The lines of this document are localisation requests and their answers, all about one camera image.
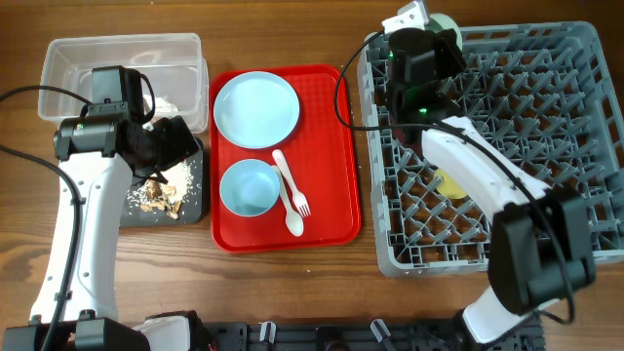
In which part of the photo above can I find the white plastic spoon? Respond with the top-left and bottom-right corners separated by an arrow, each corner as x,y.
271,165 -> 304,237

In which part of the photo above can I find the light blue plate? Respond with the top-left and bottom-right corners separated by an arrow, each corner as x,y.
213,71 -> 301,149

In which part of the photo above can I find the white plastic fork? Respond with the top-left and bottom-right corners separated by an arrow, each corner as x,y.
272,149 -> 311,217

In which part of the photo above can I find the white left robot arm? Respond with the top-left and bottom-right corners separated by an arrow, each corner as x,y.
2,65 -> 216,350

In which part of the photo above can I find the mint green bowl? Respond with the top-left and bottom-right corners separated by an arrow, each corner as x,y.
427,13 -> 463,50

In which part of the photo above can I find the black plastic tray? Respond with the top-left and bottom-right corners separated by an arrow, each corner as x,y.
119,136 -> 210,228

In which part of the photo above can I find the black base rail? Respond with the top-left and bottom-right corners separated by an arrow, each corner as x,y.
194,319 -> 545,351

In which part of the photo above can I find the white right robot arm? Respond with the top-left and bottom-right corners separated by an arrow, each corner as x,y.
377,28 -> 596,350

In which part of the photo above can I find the white crumpled tissue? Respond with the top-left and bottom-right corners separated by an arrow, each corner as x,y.
143,95 -> 179,123

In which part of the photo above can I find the grey dishwasher rack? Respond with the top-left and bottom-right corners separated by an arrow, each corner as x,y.
357,21 -> 623,278

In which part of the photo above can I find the red plastic tray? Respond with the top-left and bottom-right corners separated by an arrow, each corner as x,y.
210,64 -> 362,254

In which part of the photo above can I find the light blue bowl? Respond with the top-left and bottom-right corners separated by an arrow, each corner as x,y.
219,159 -> 280,217

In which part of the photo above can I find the yellow plastic cup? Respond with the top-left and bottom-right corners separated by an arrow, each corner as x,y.
434,169 -> 467,200

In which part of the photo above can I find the food scraps and rice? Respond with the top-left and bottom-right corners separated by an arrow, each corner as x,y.
125,160 -> 202,220

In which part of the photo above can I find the clear plastic bin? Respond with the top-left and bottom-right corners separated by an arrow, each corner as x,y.
40,33 -> 209,134

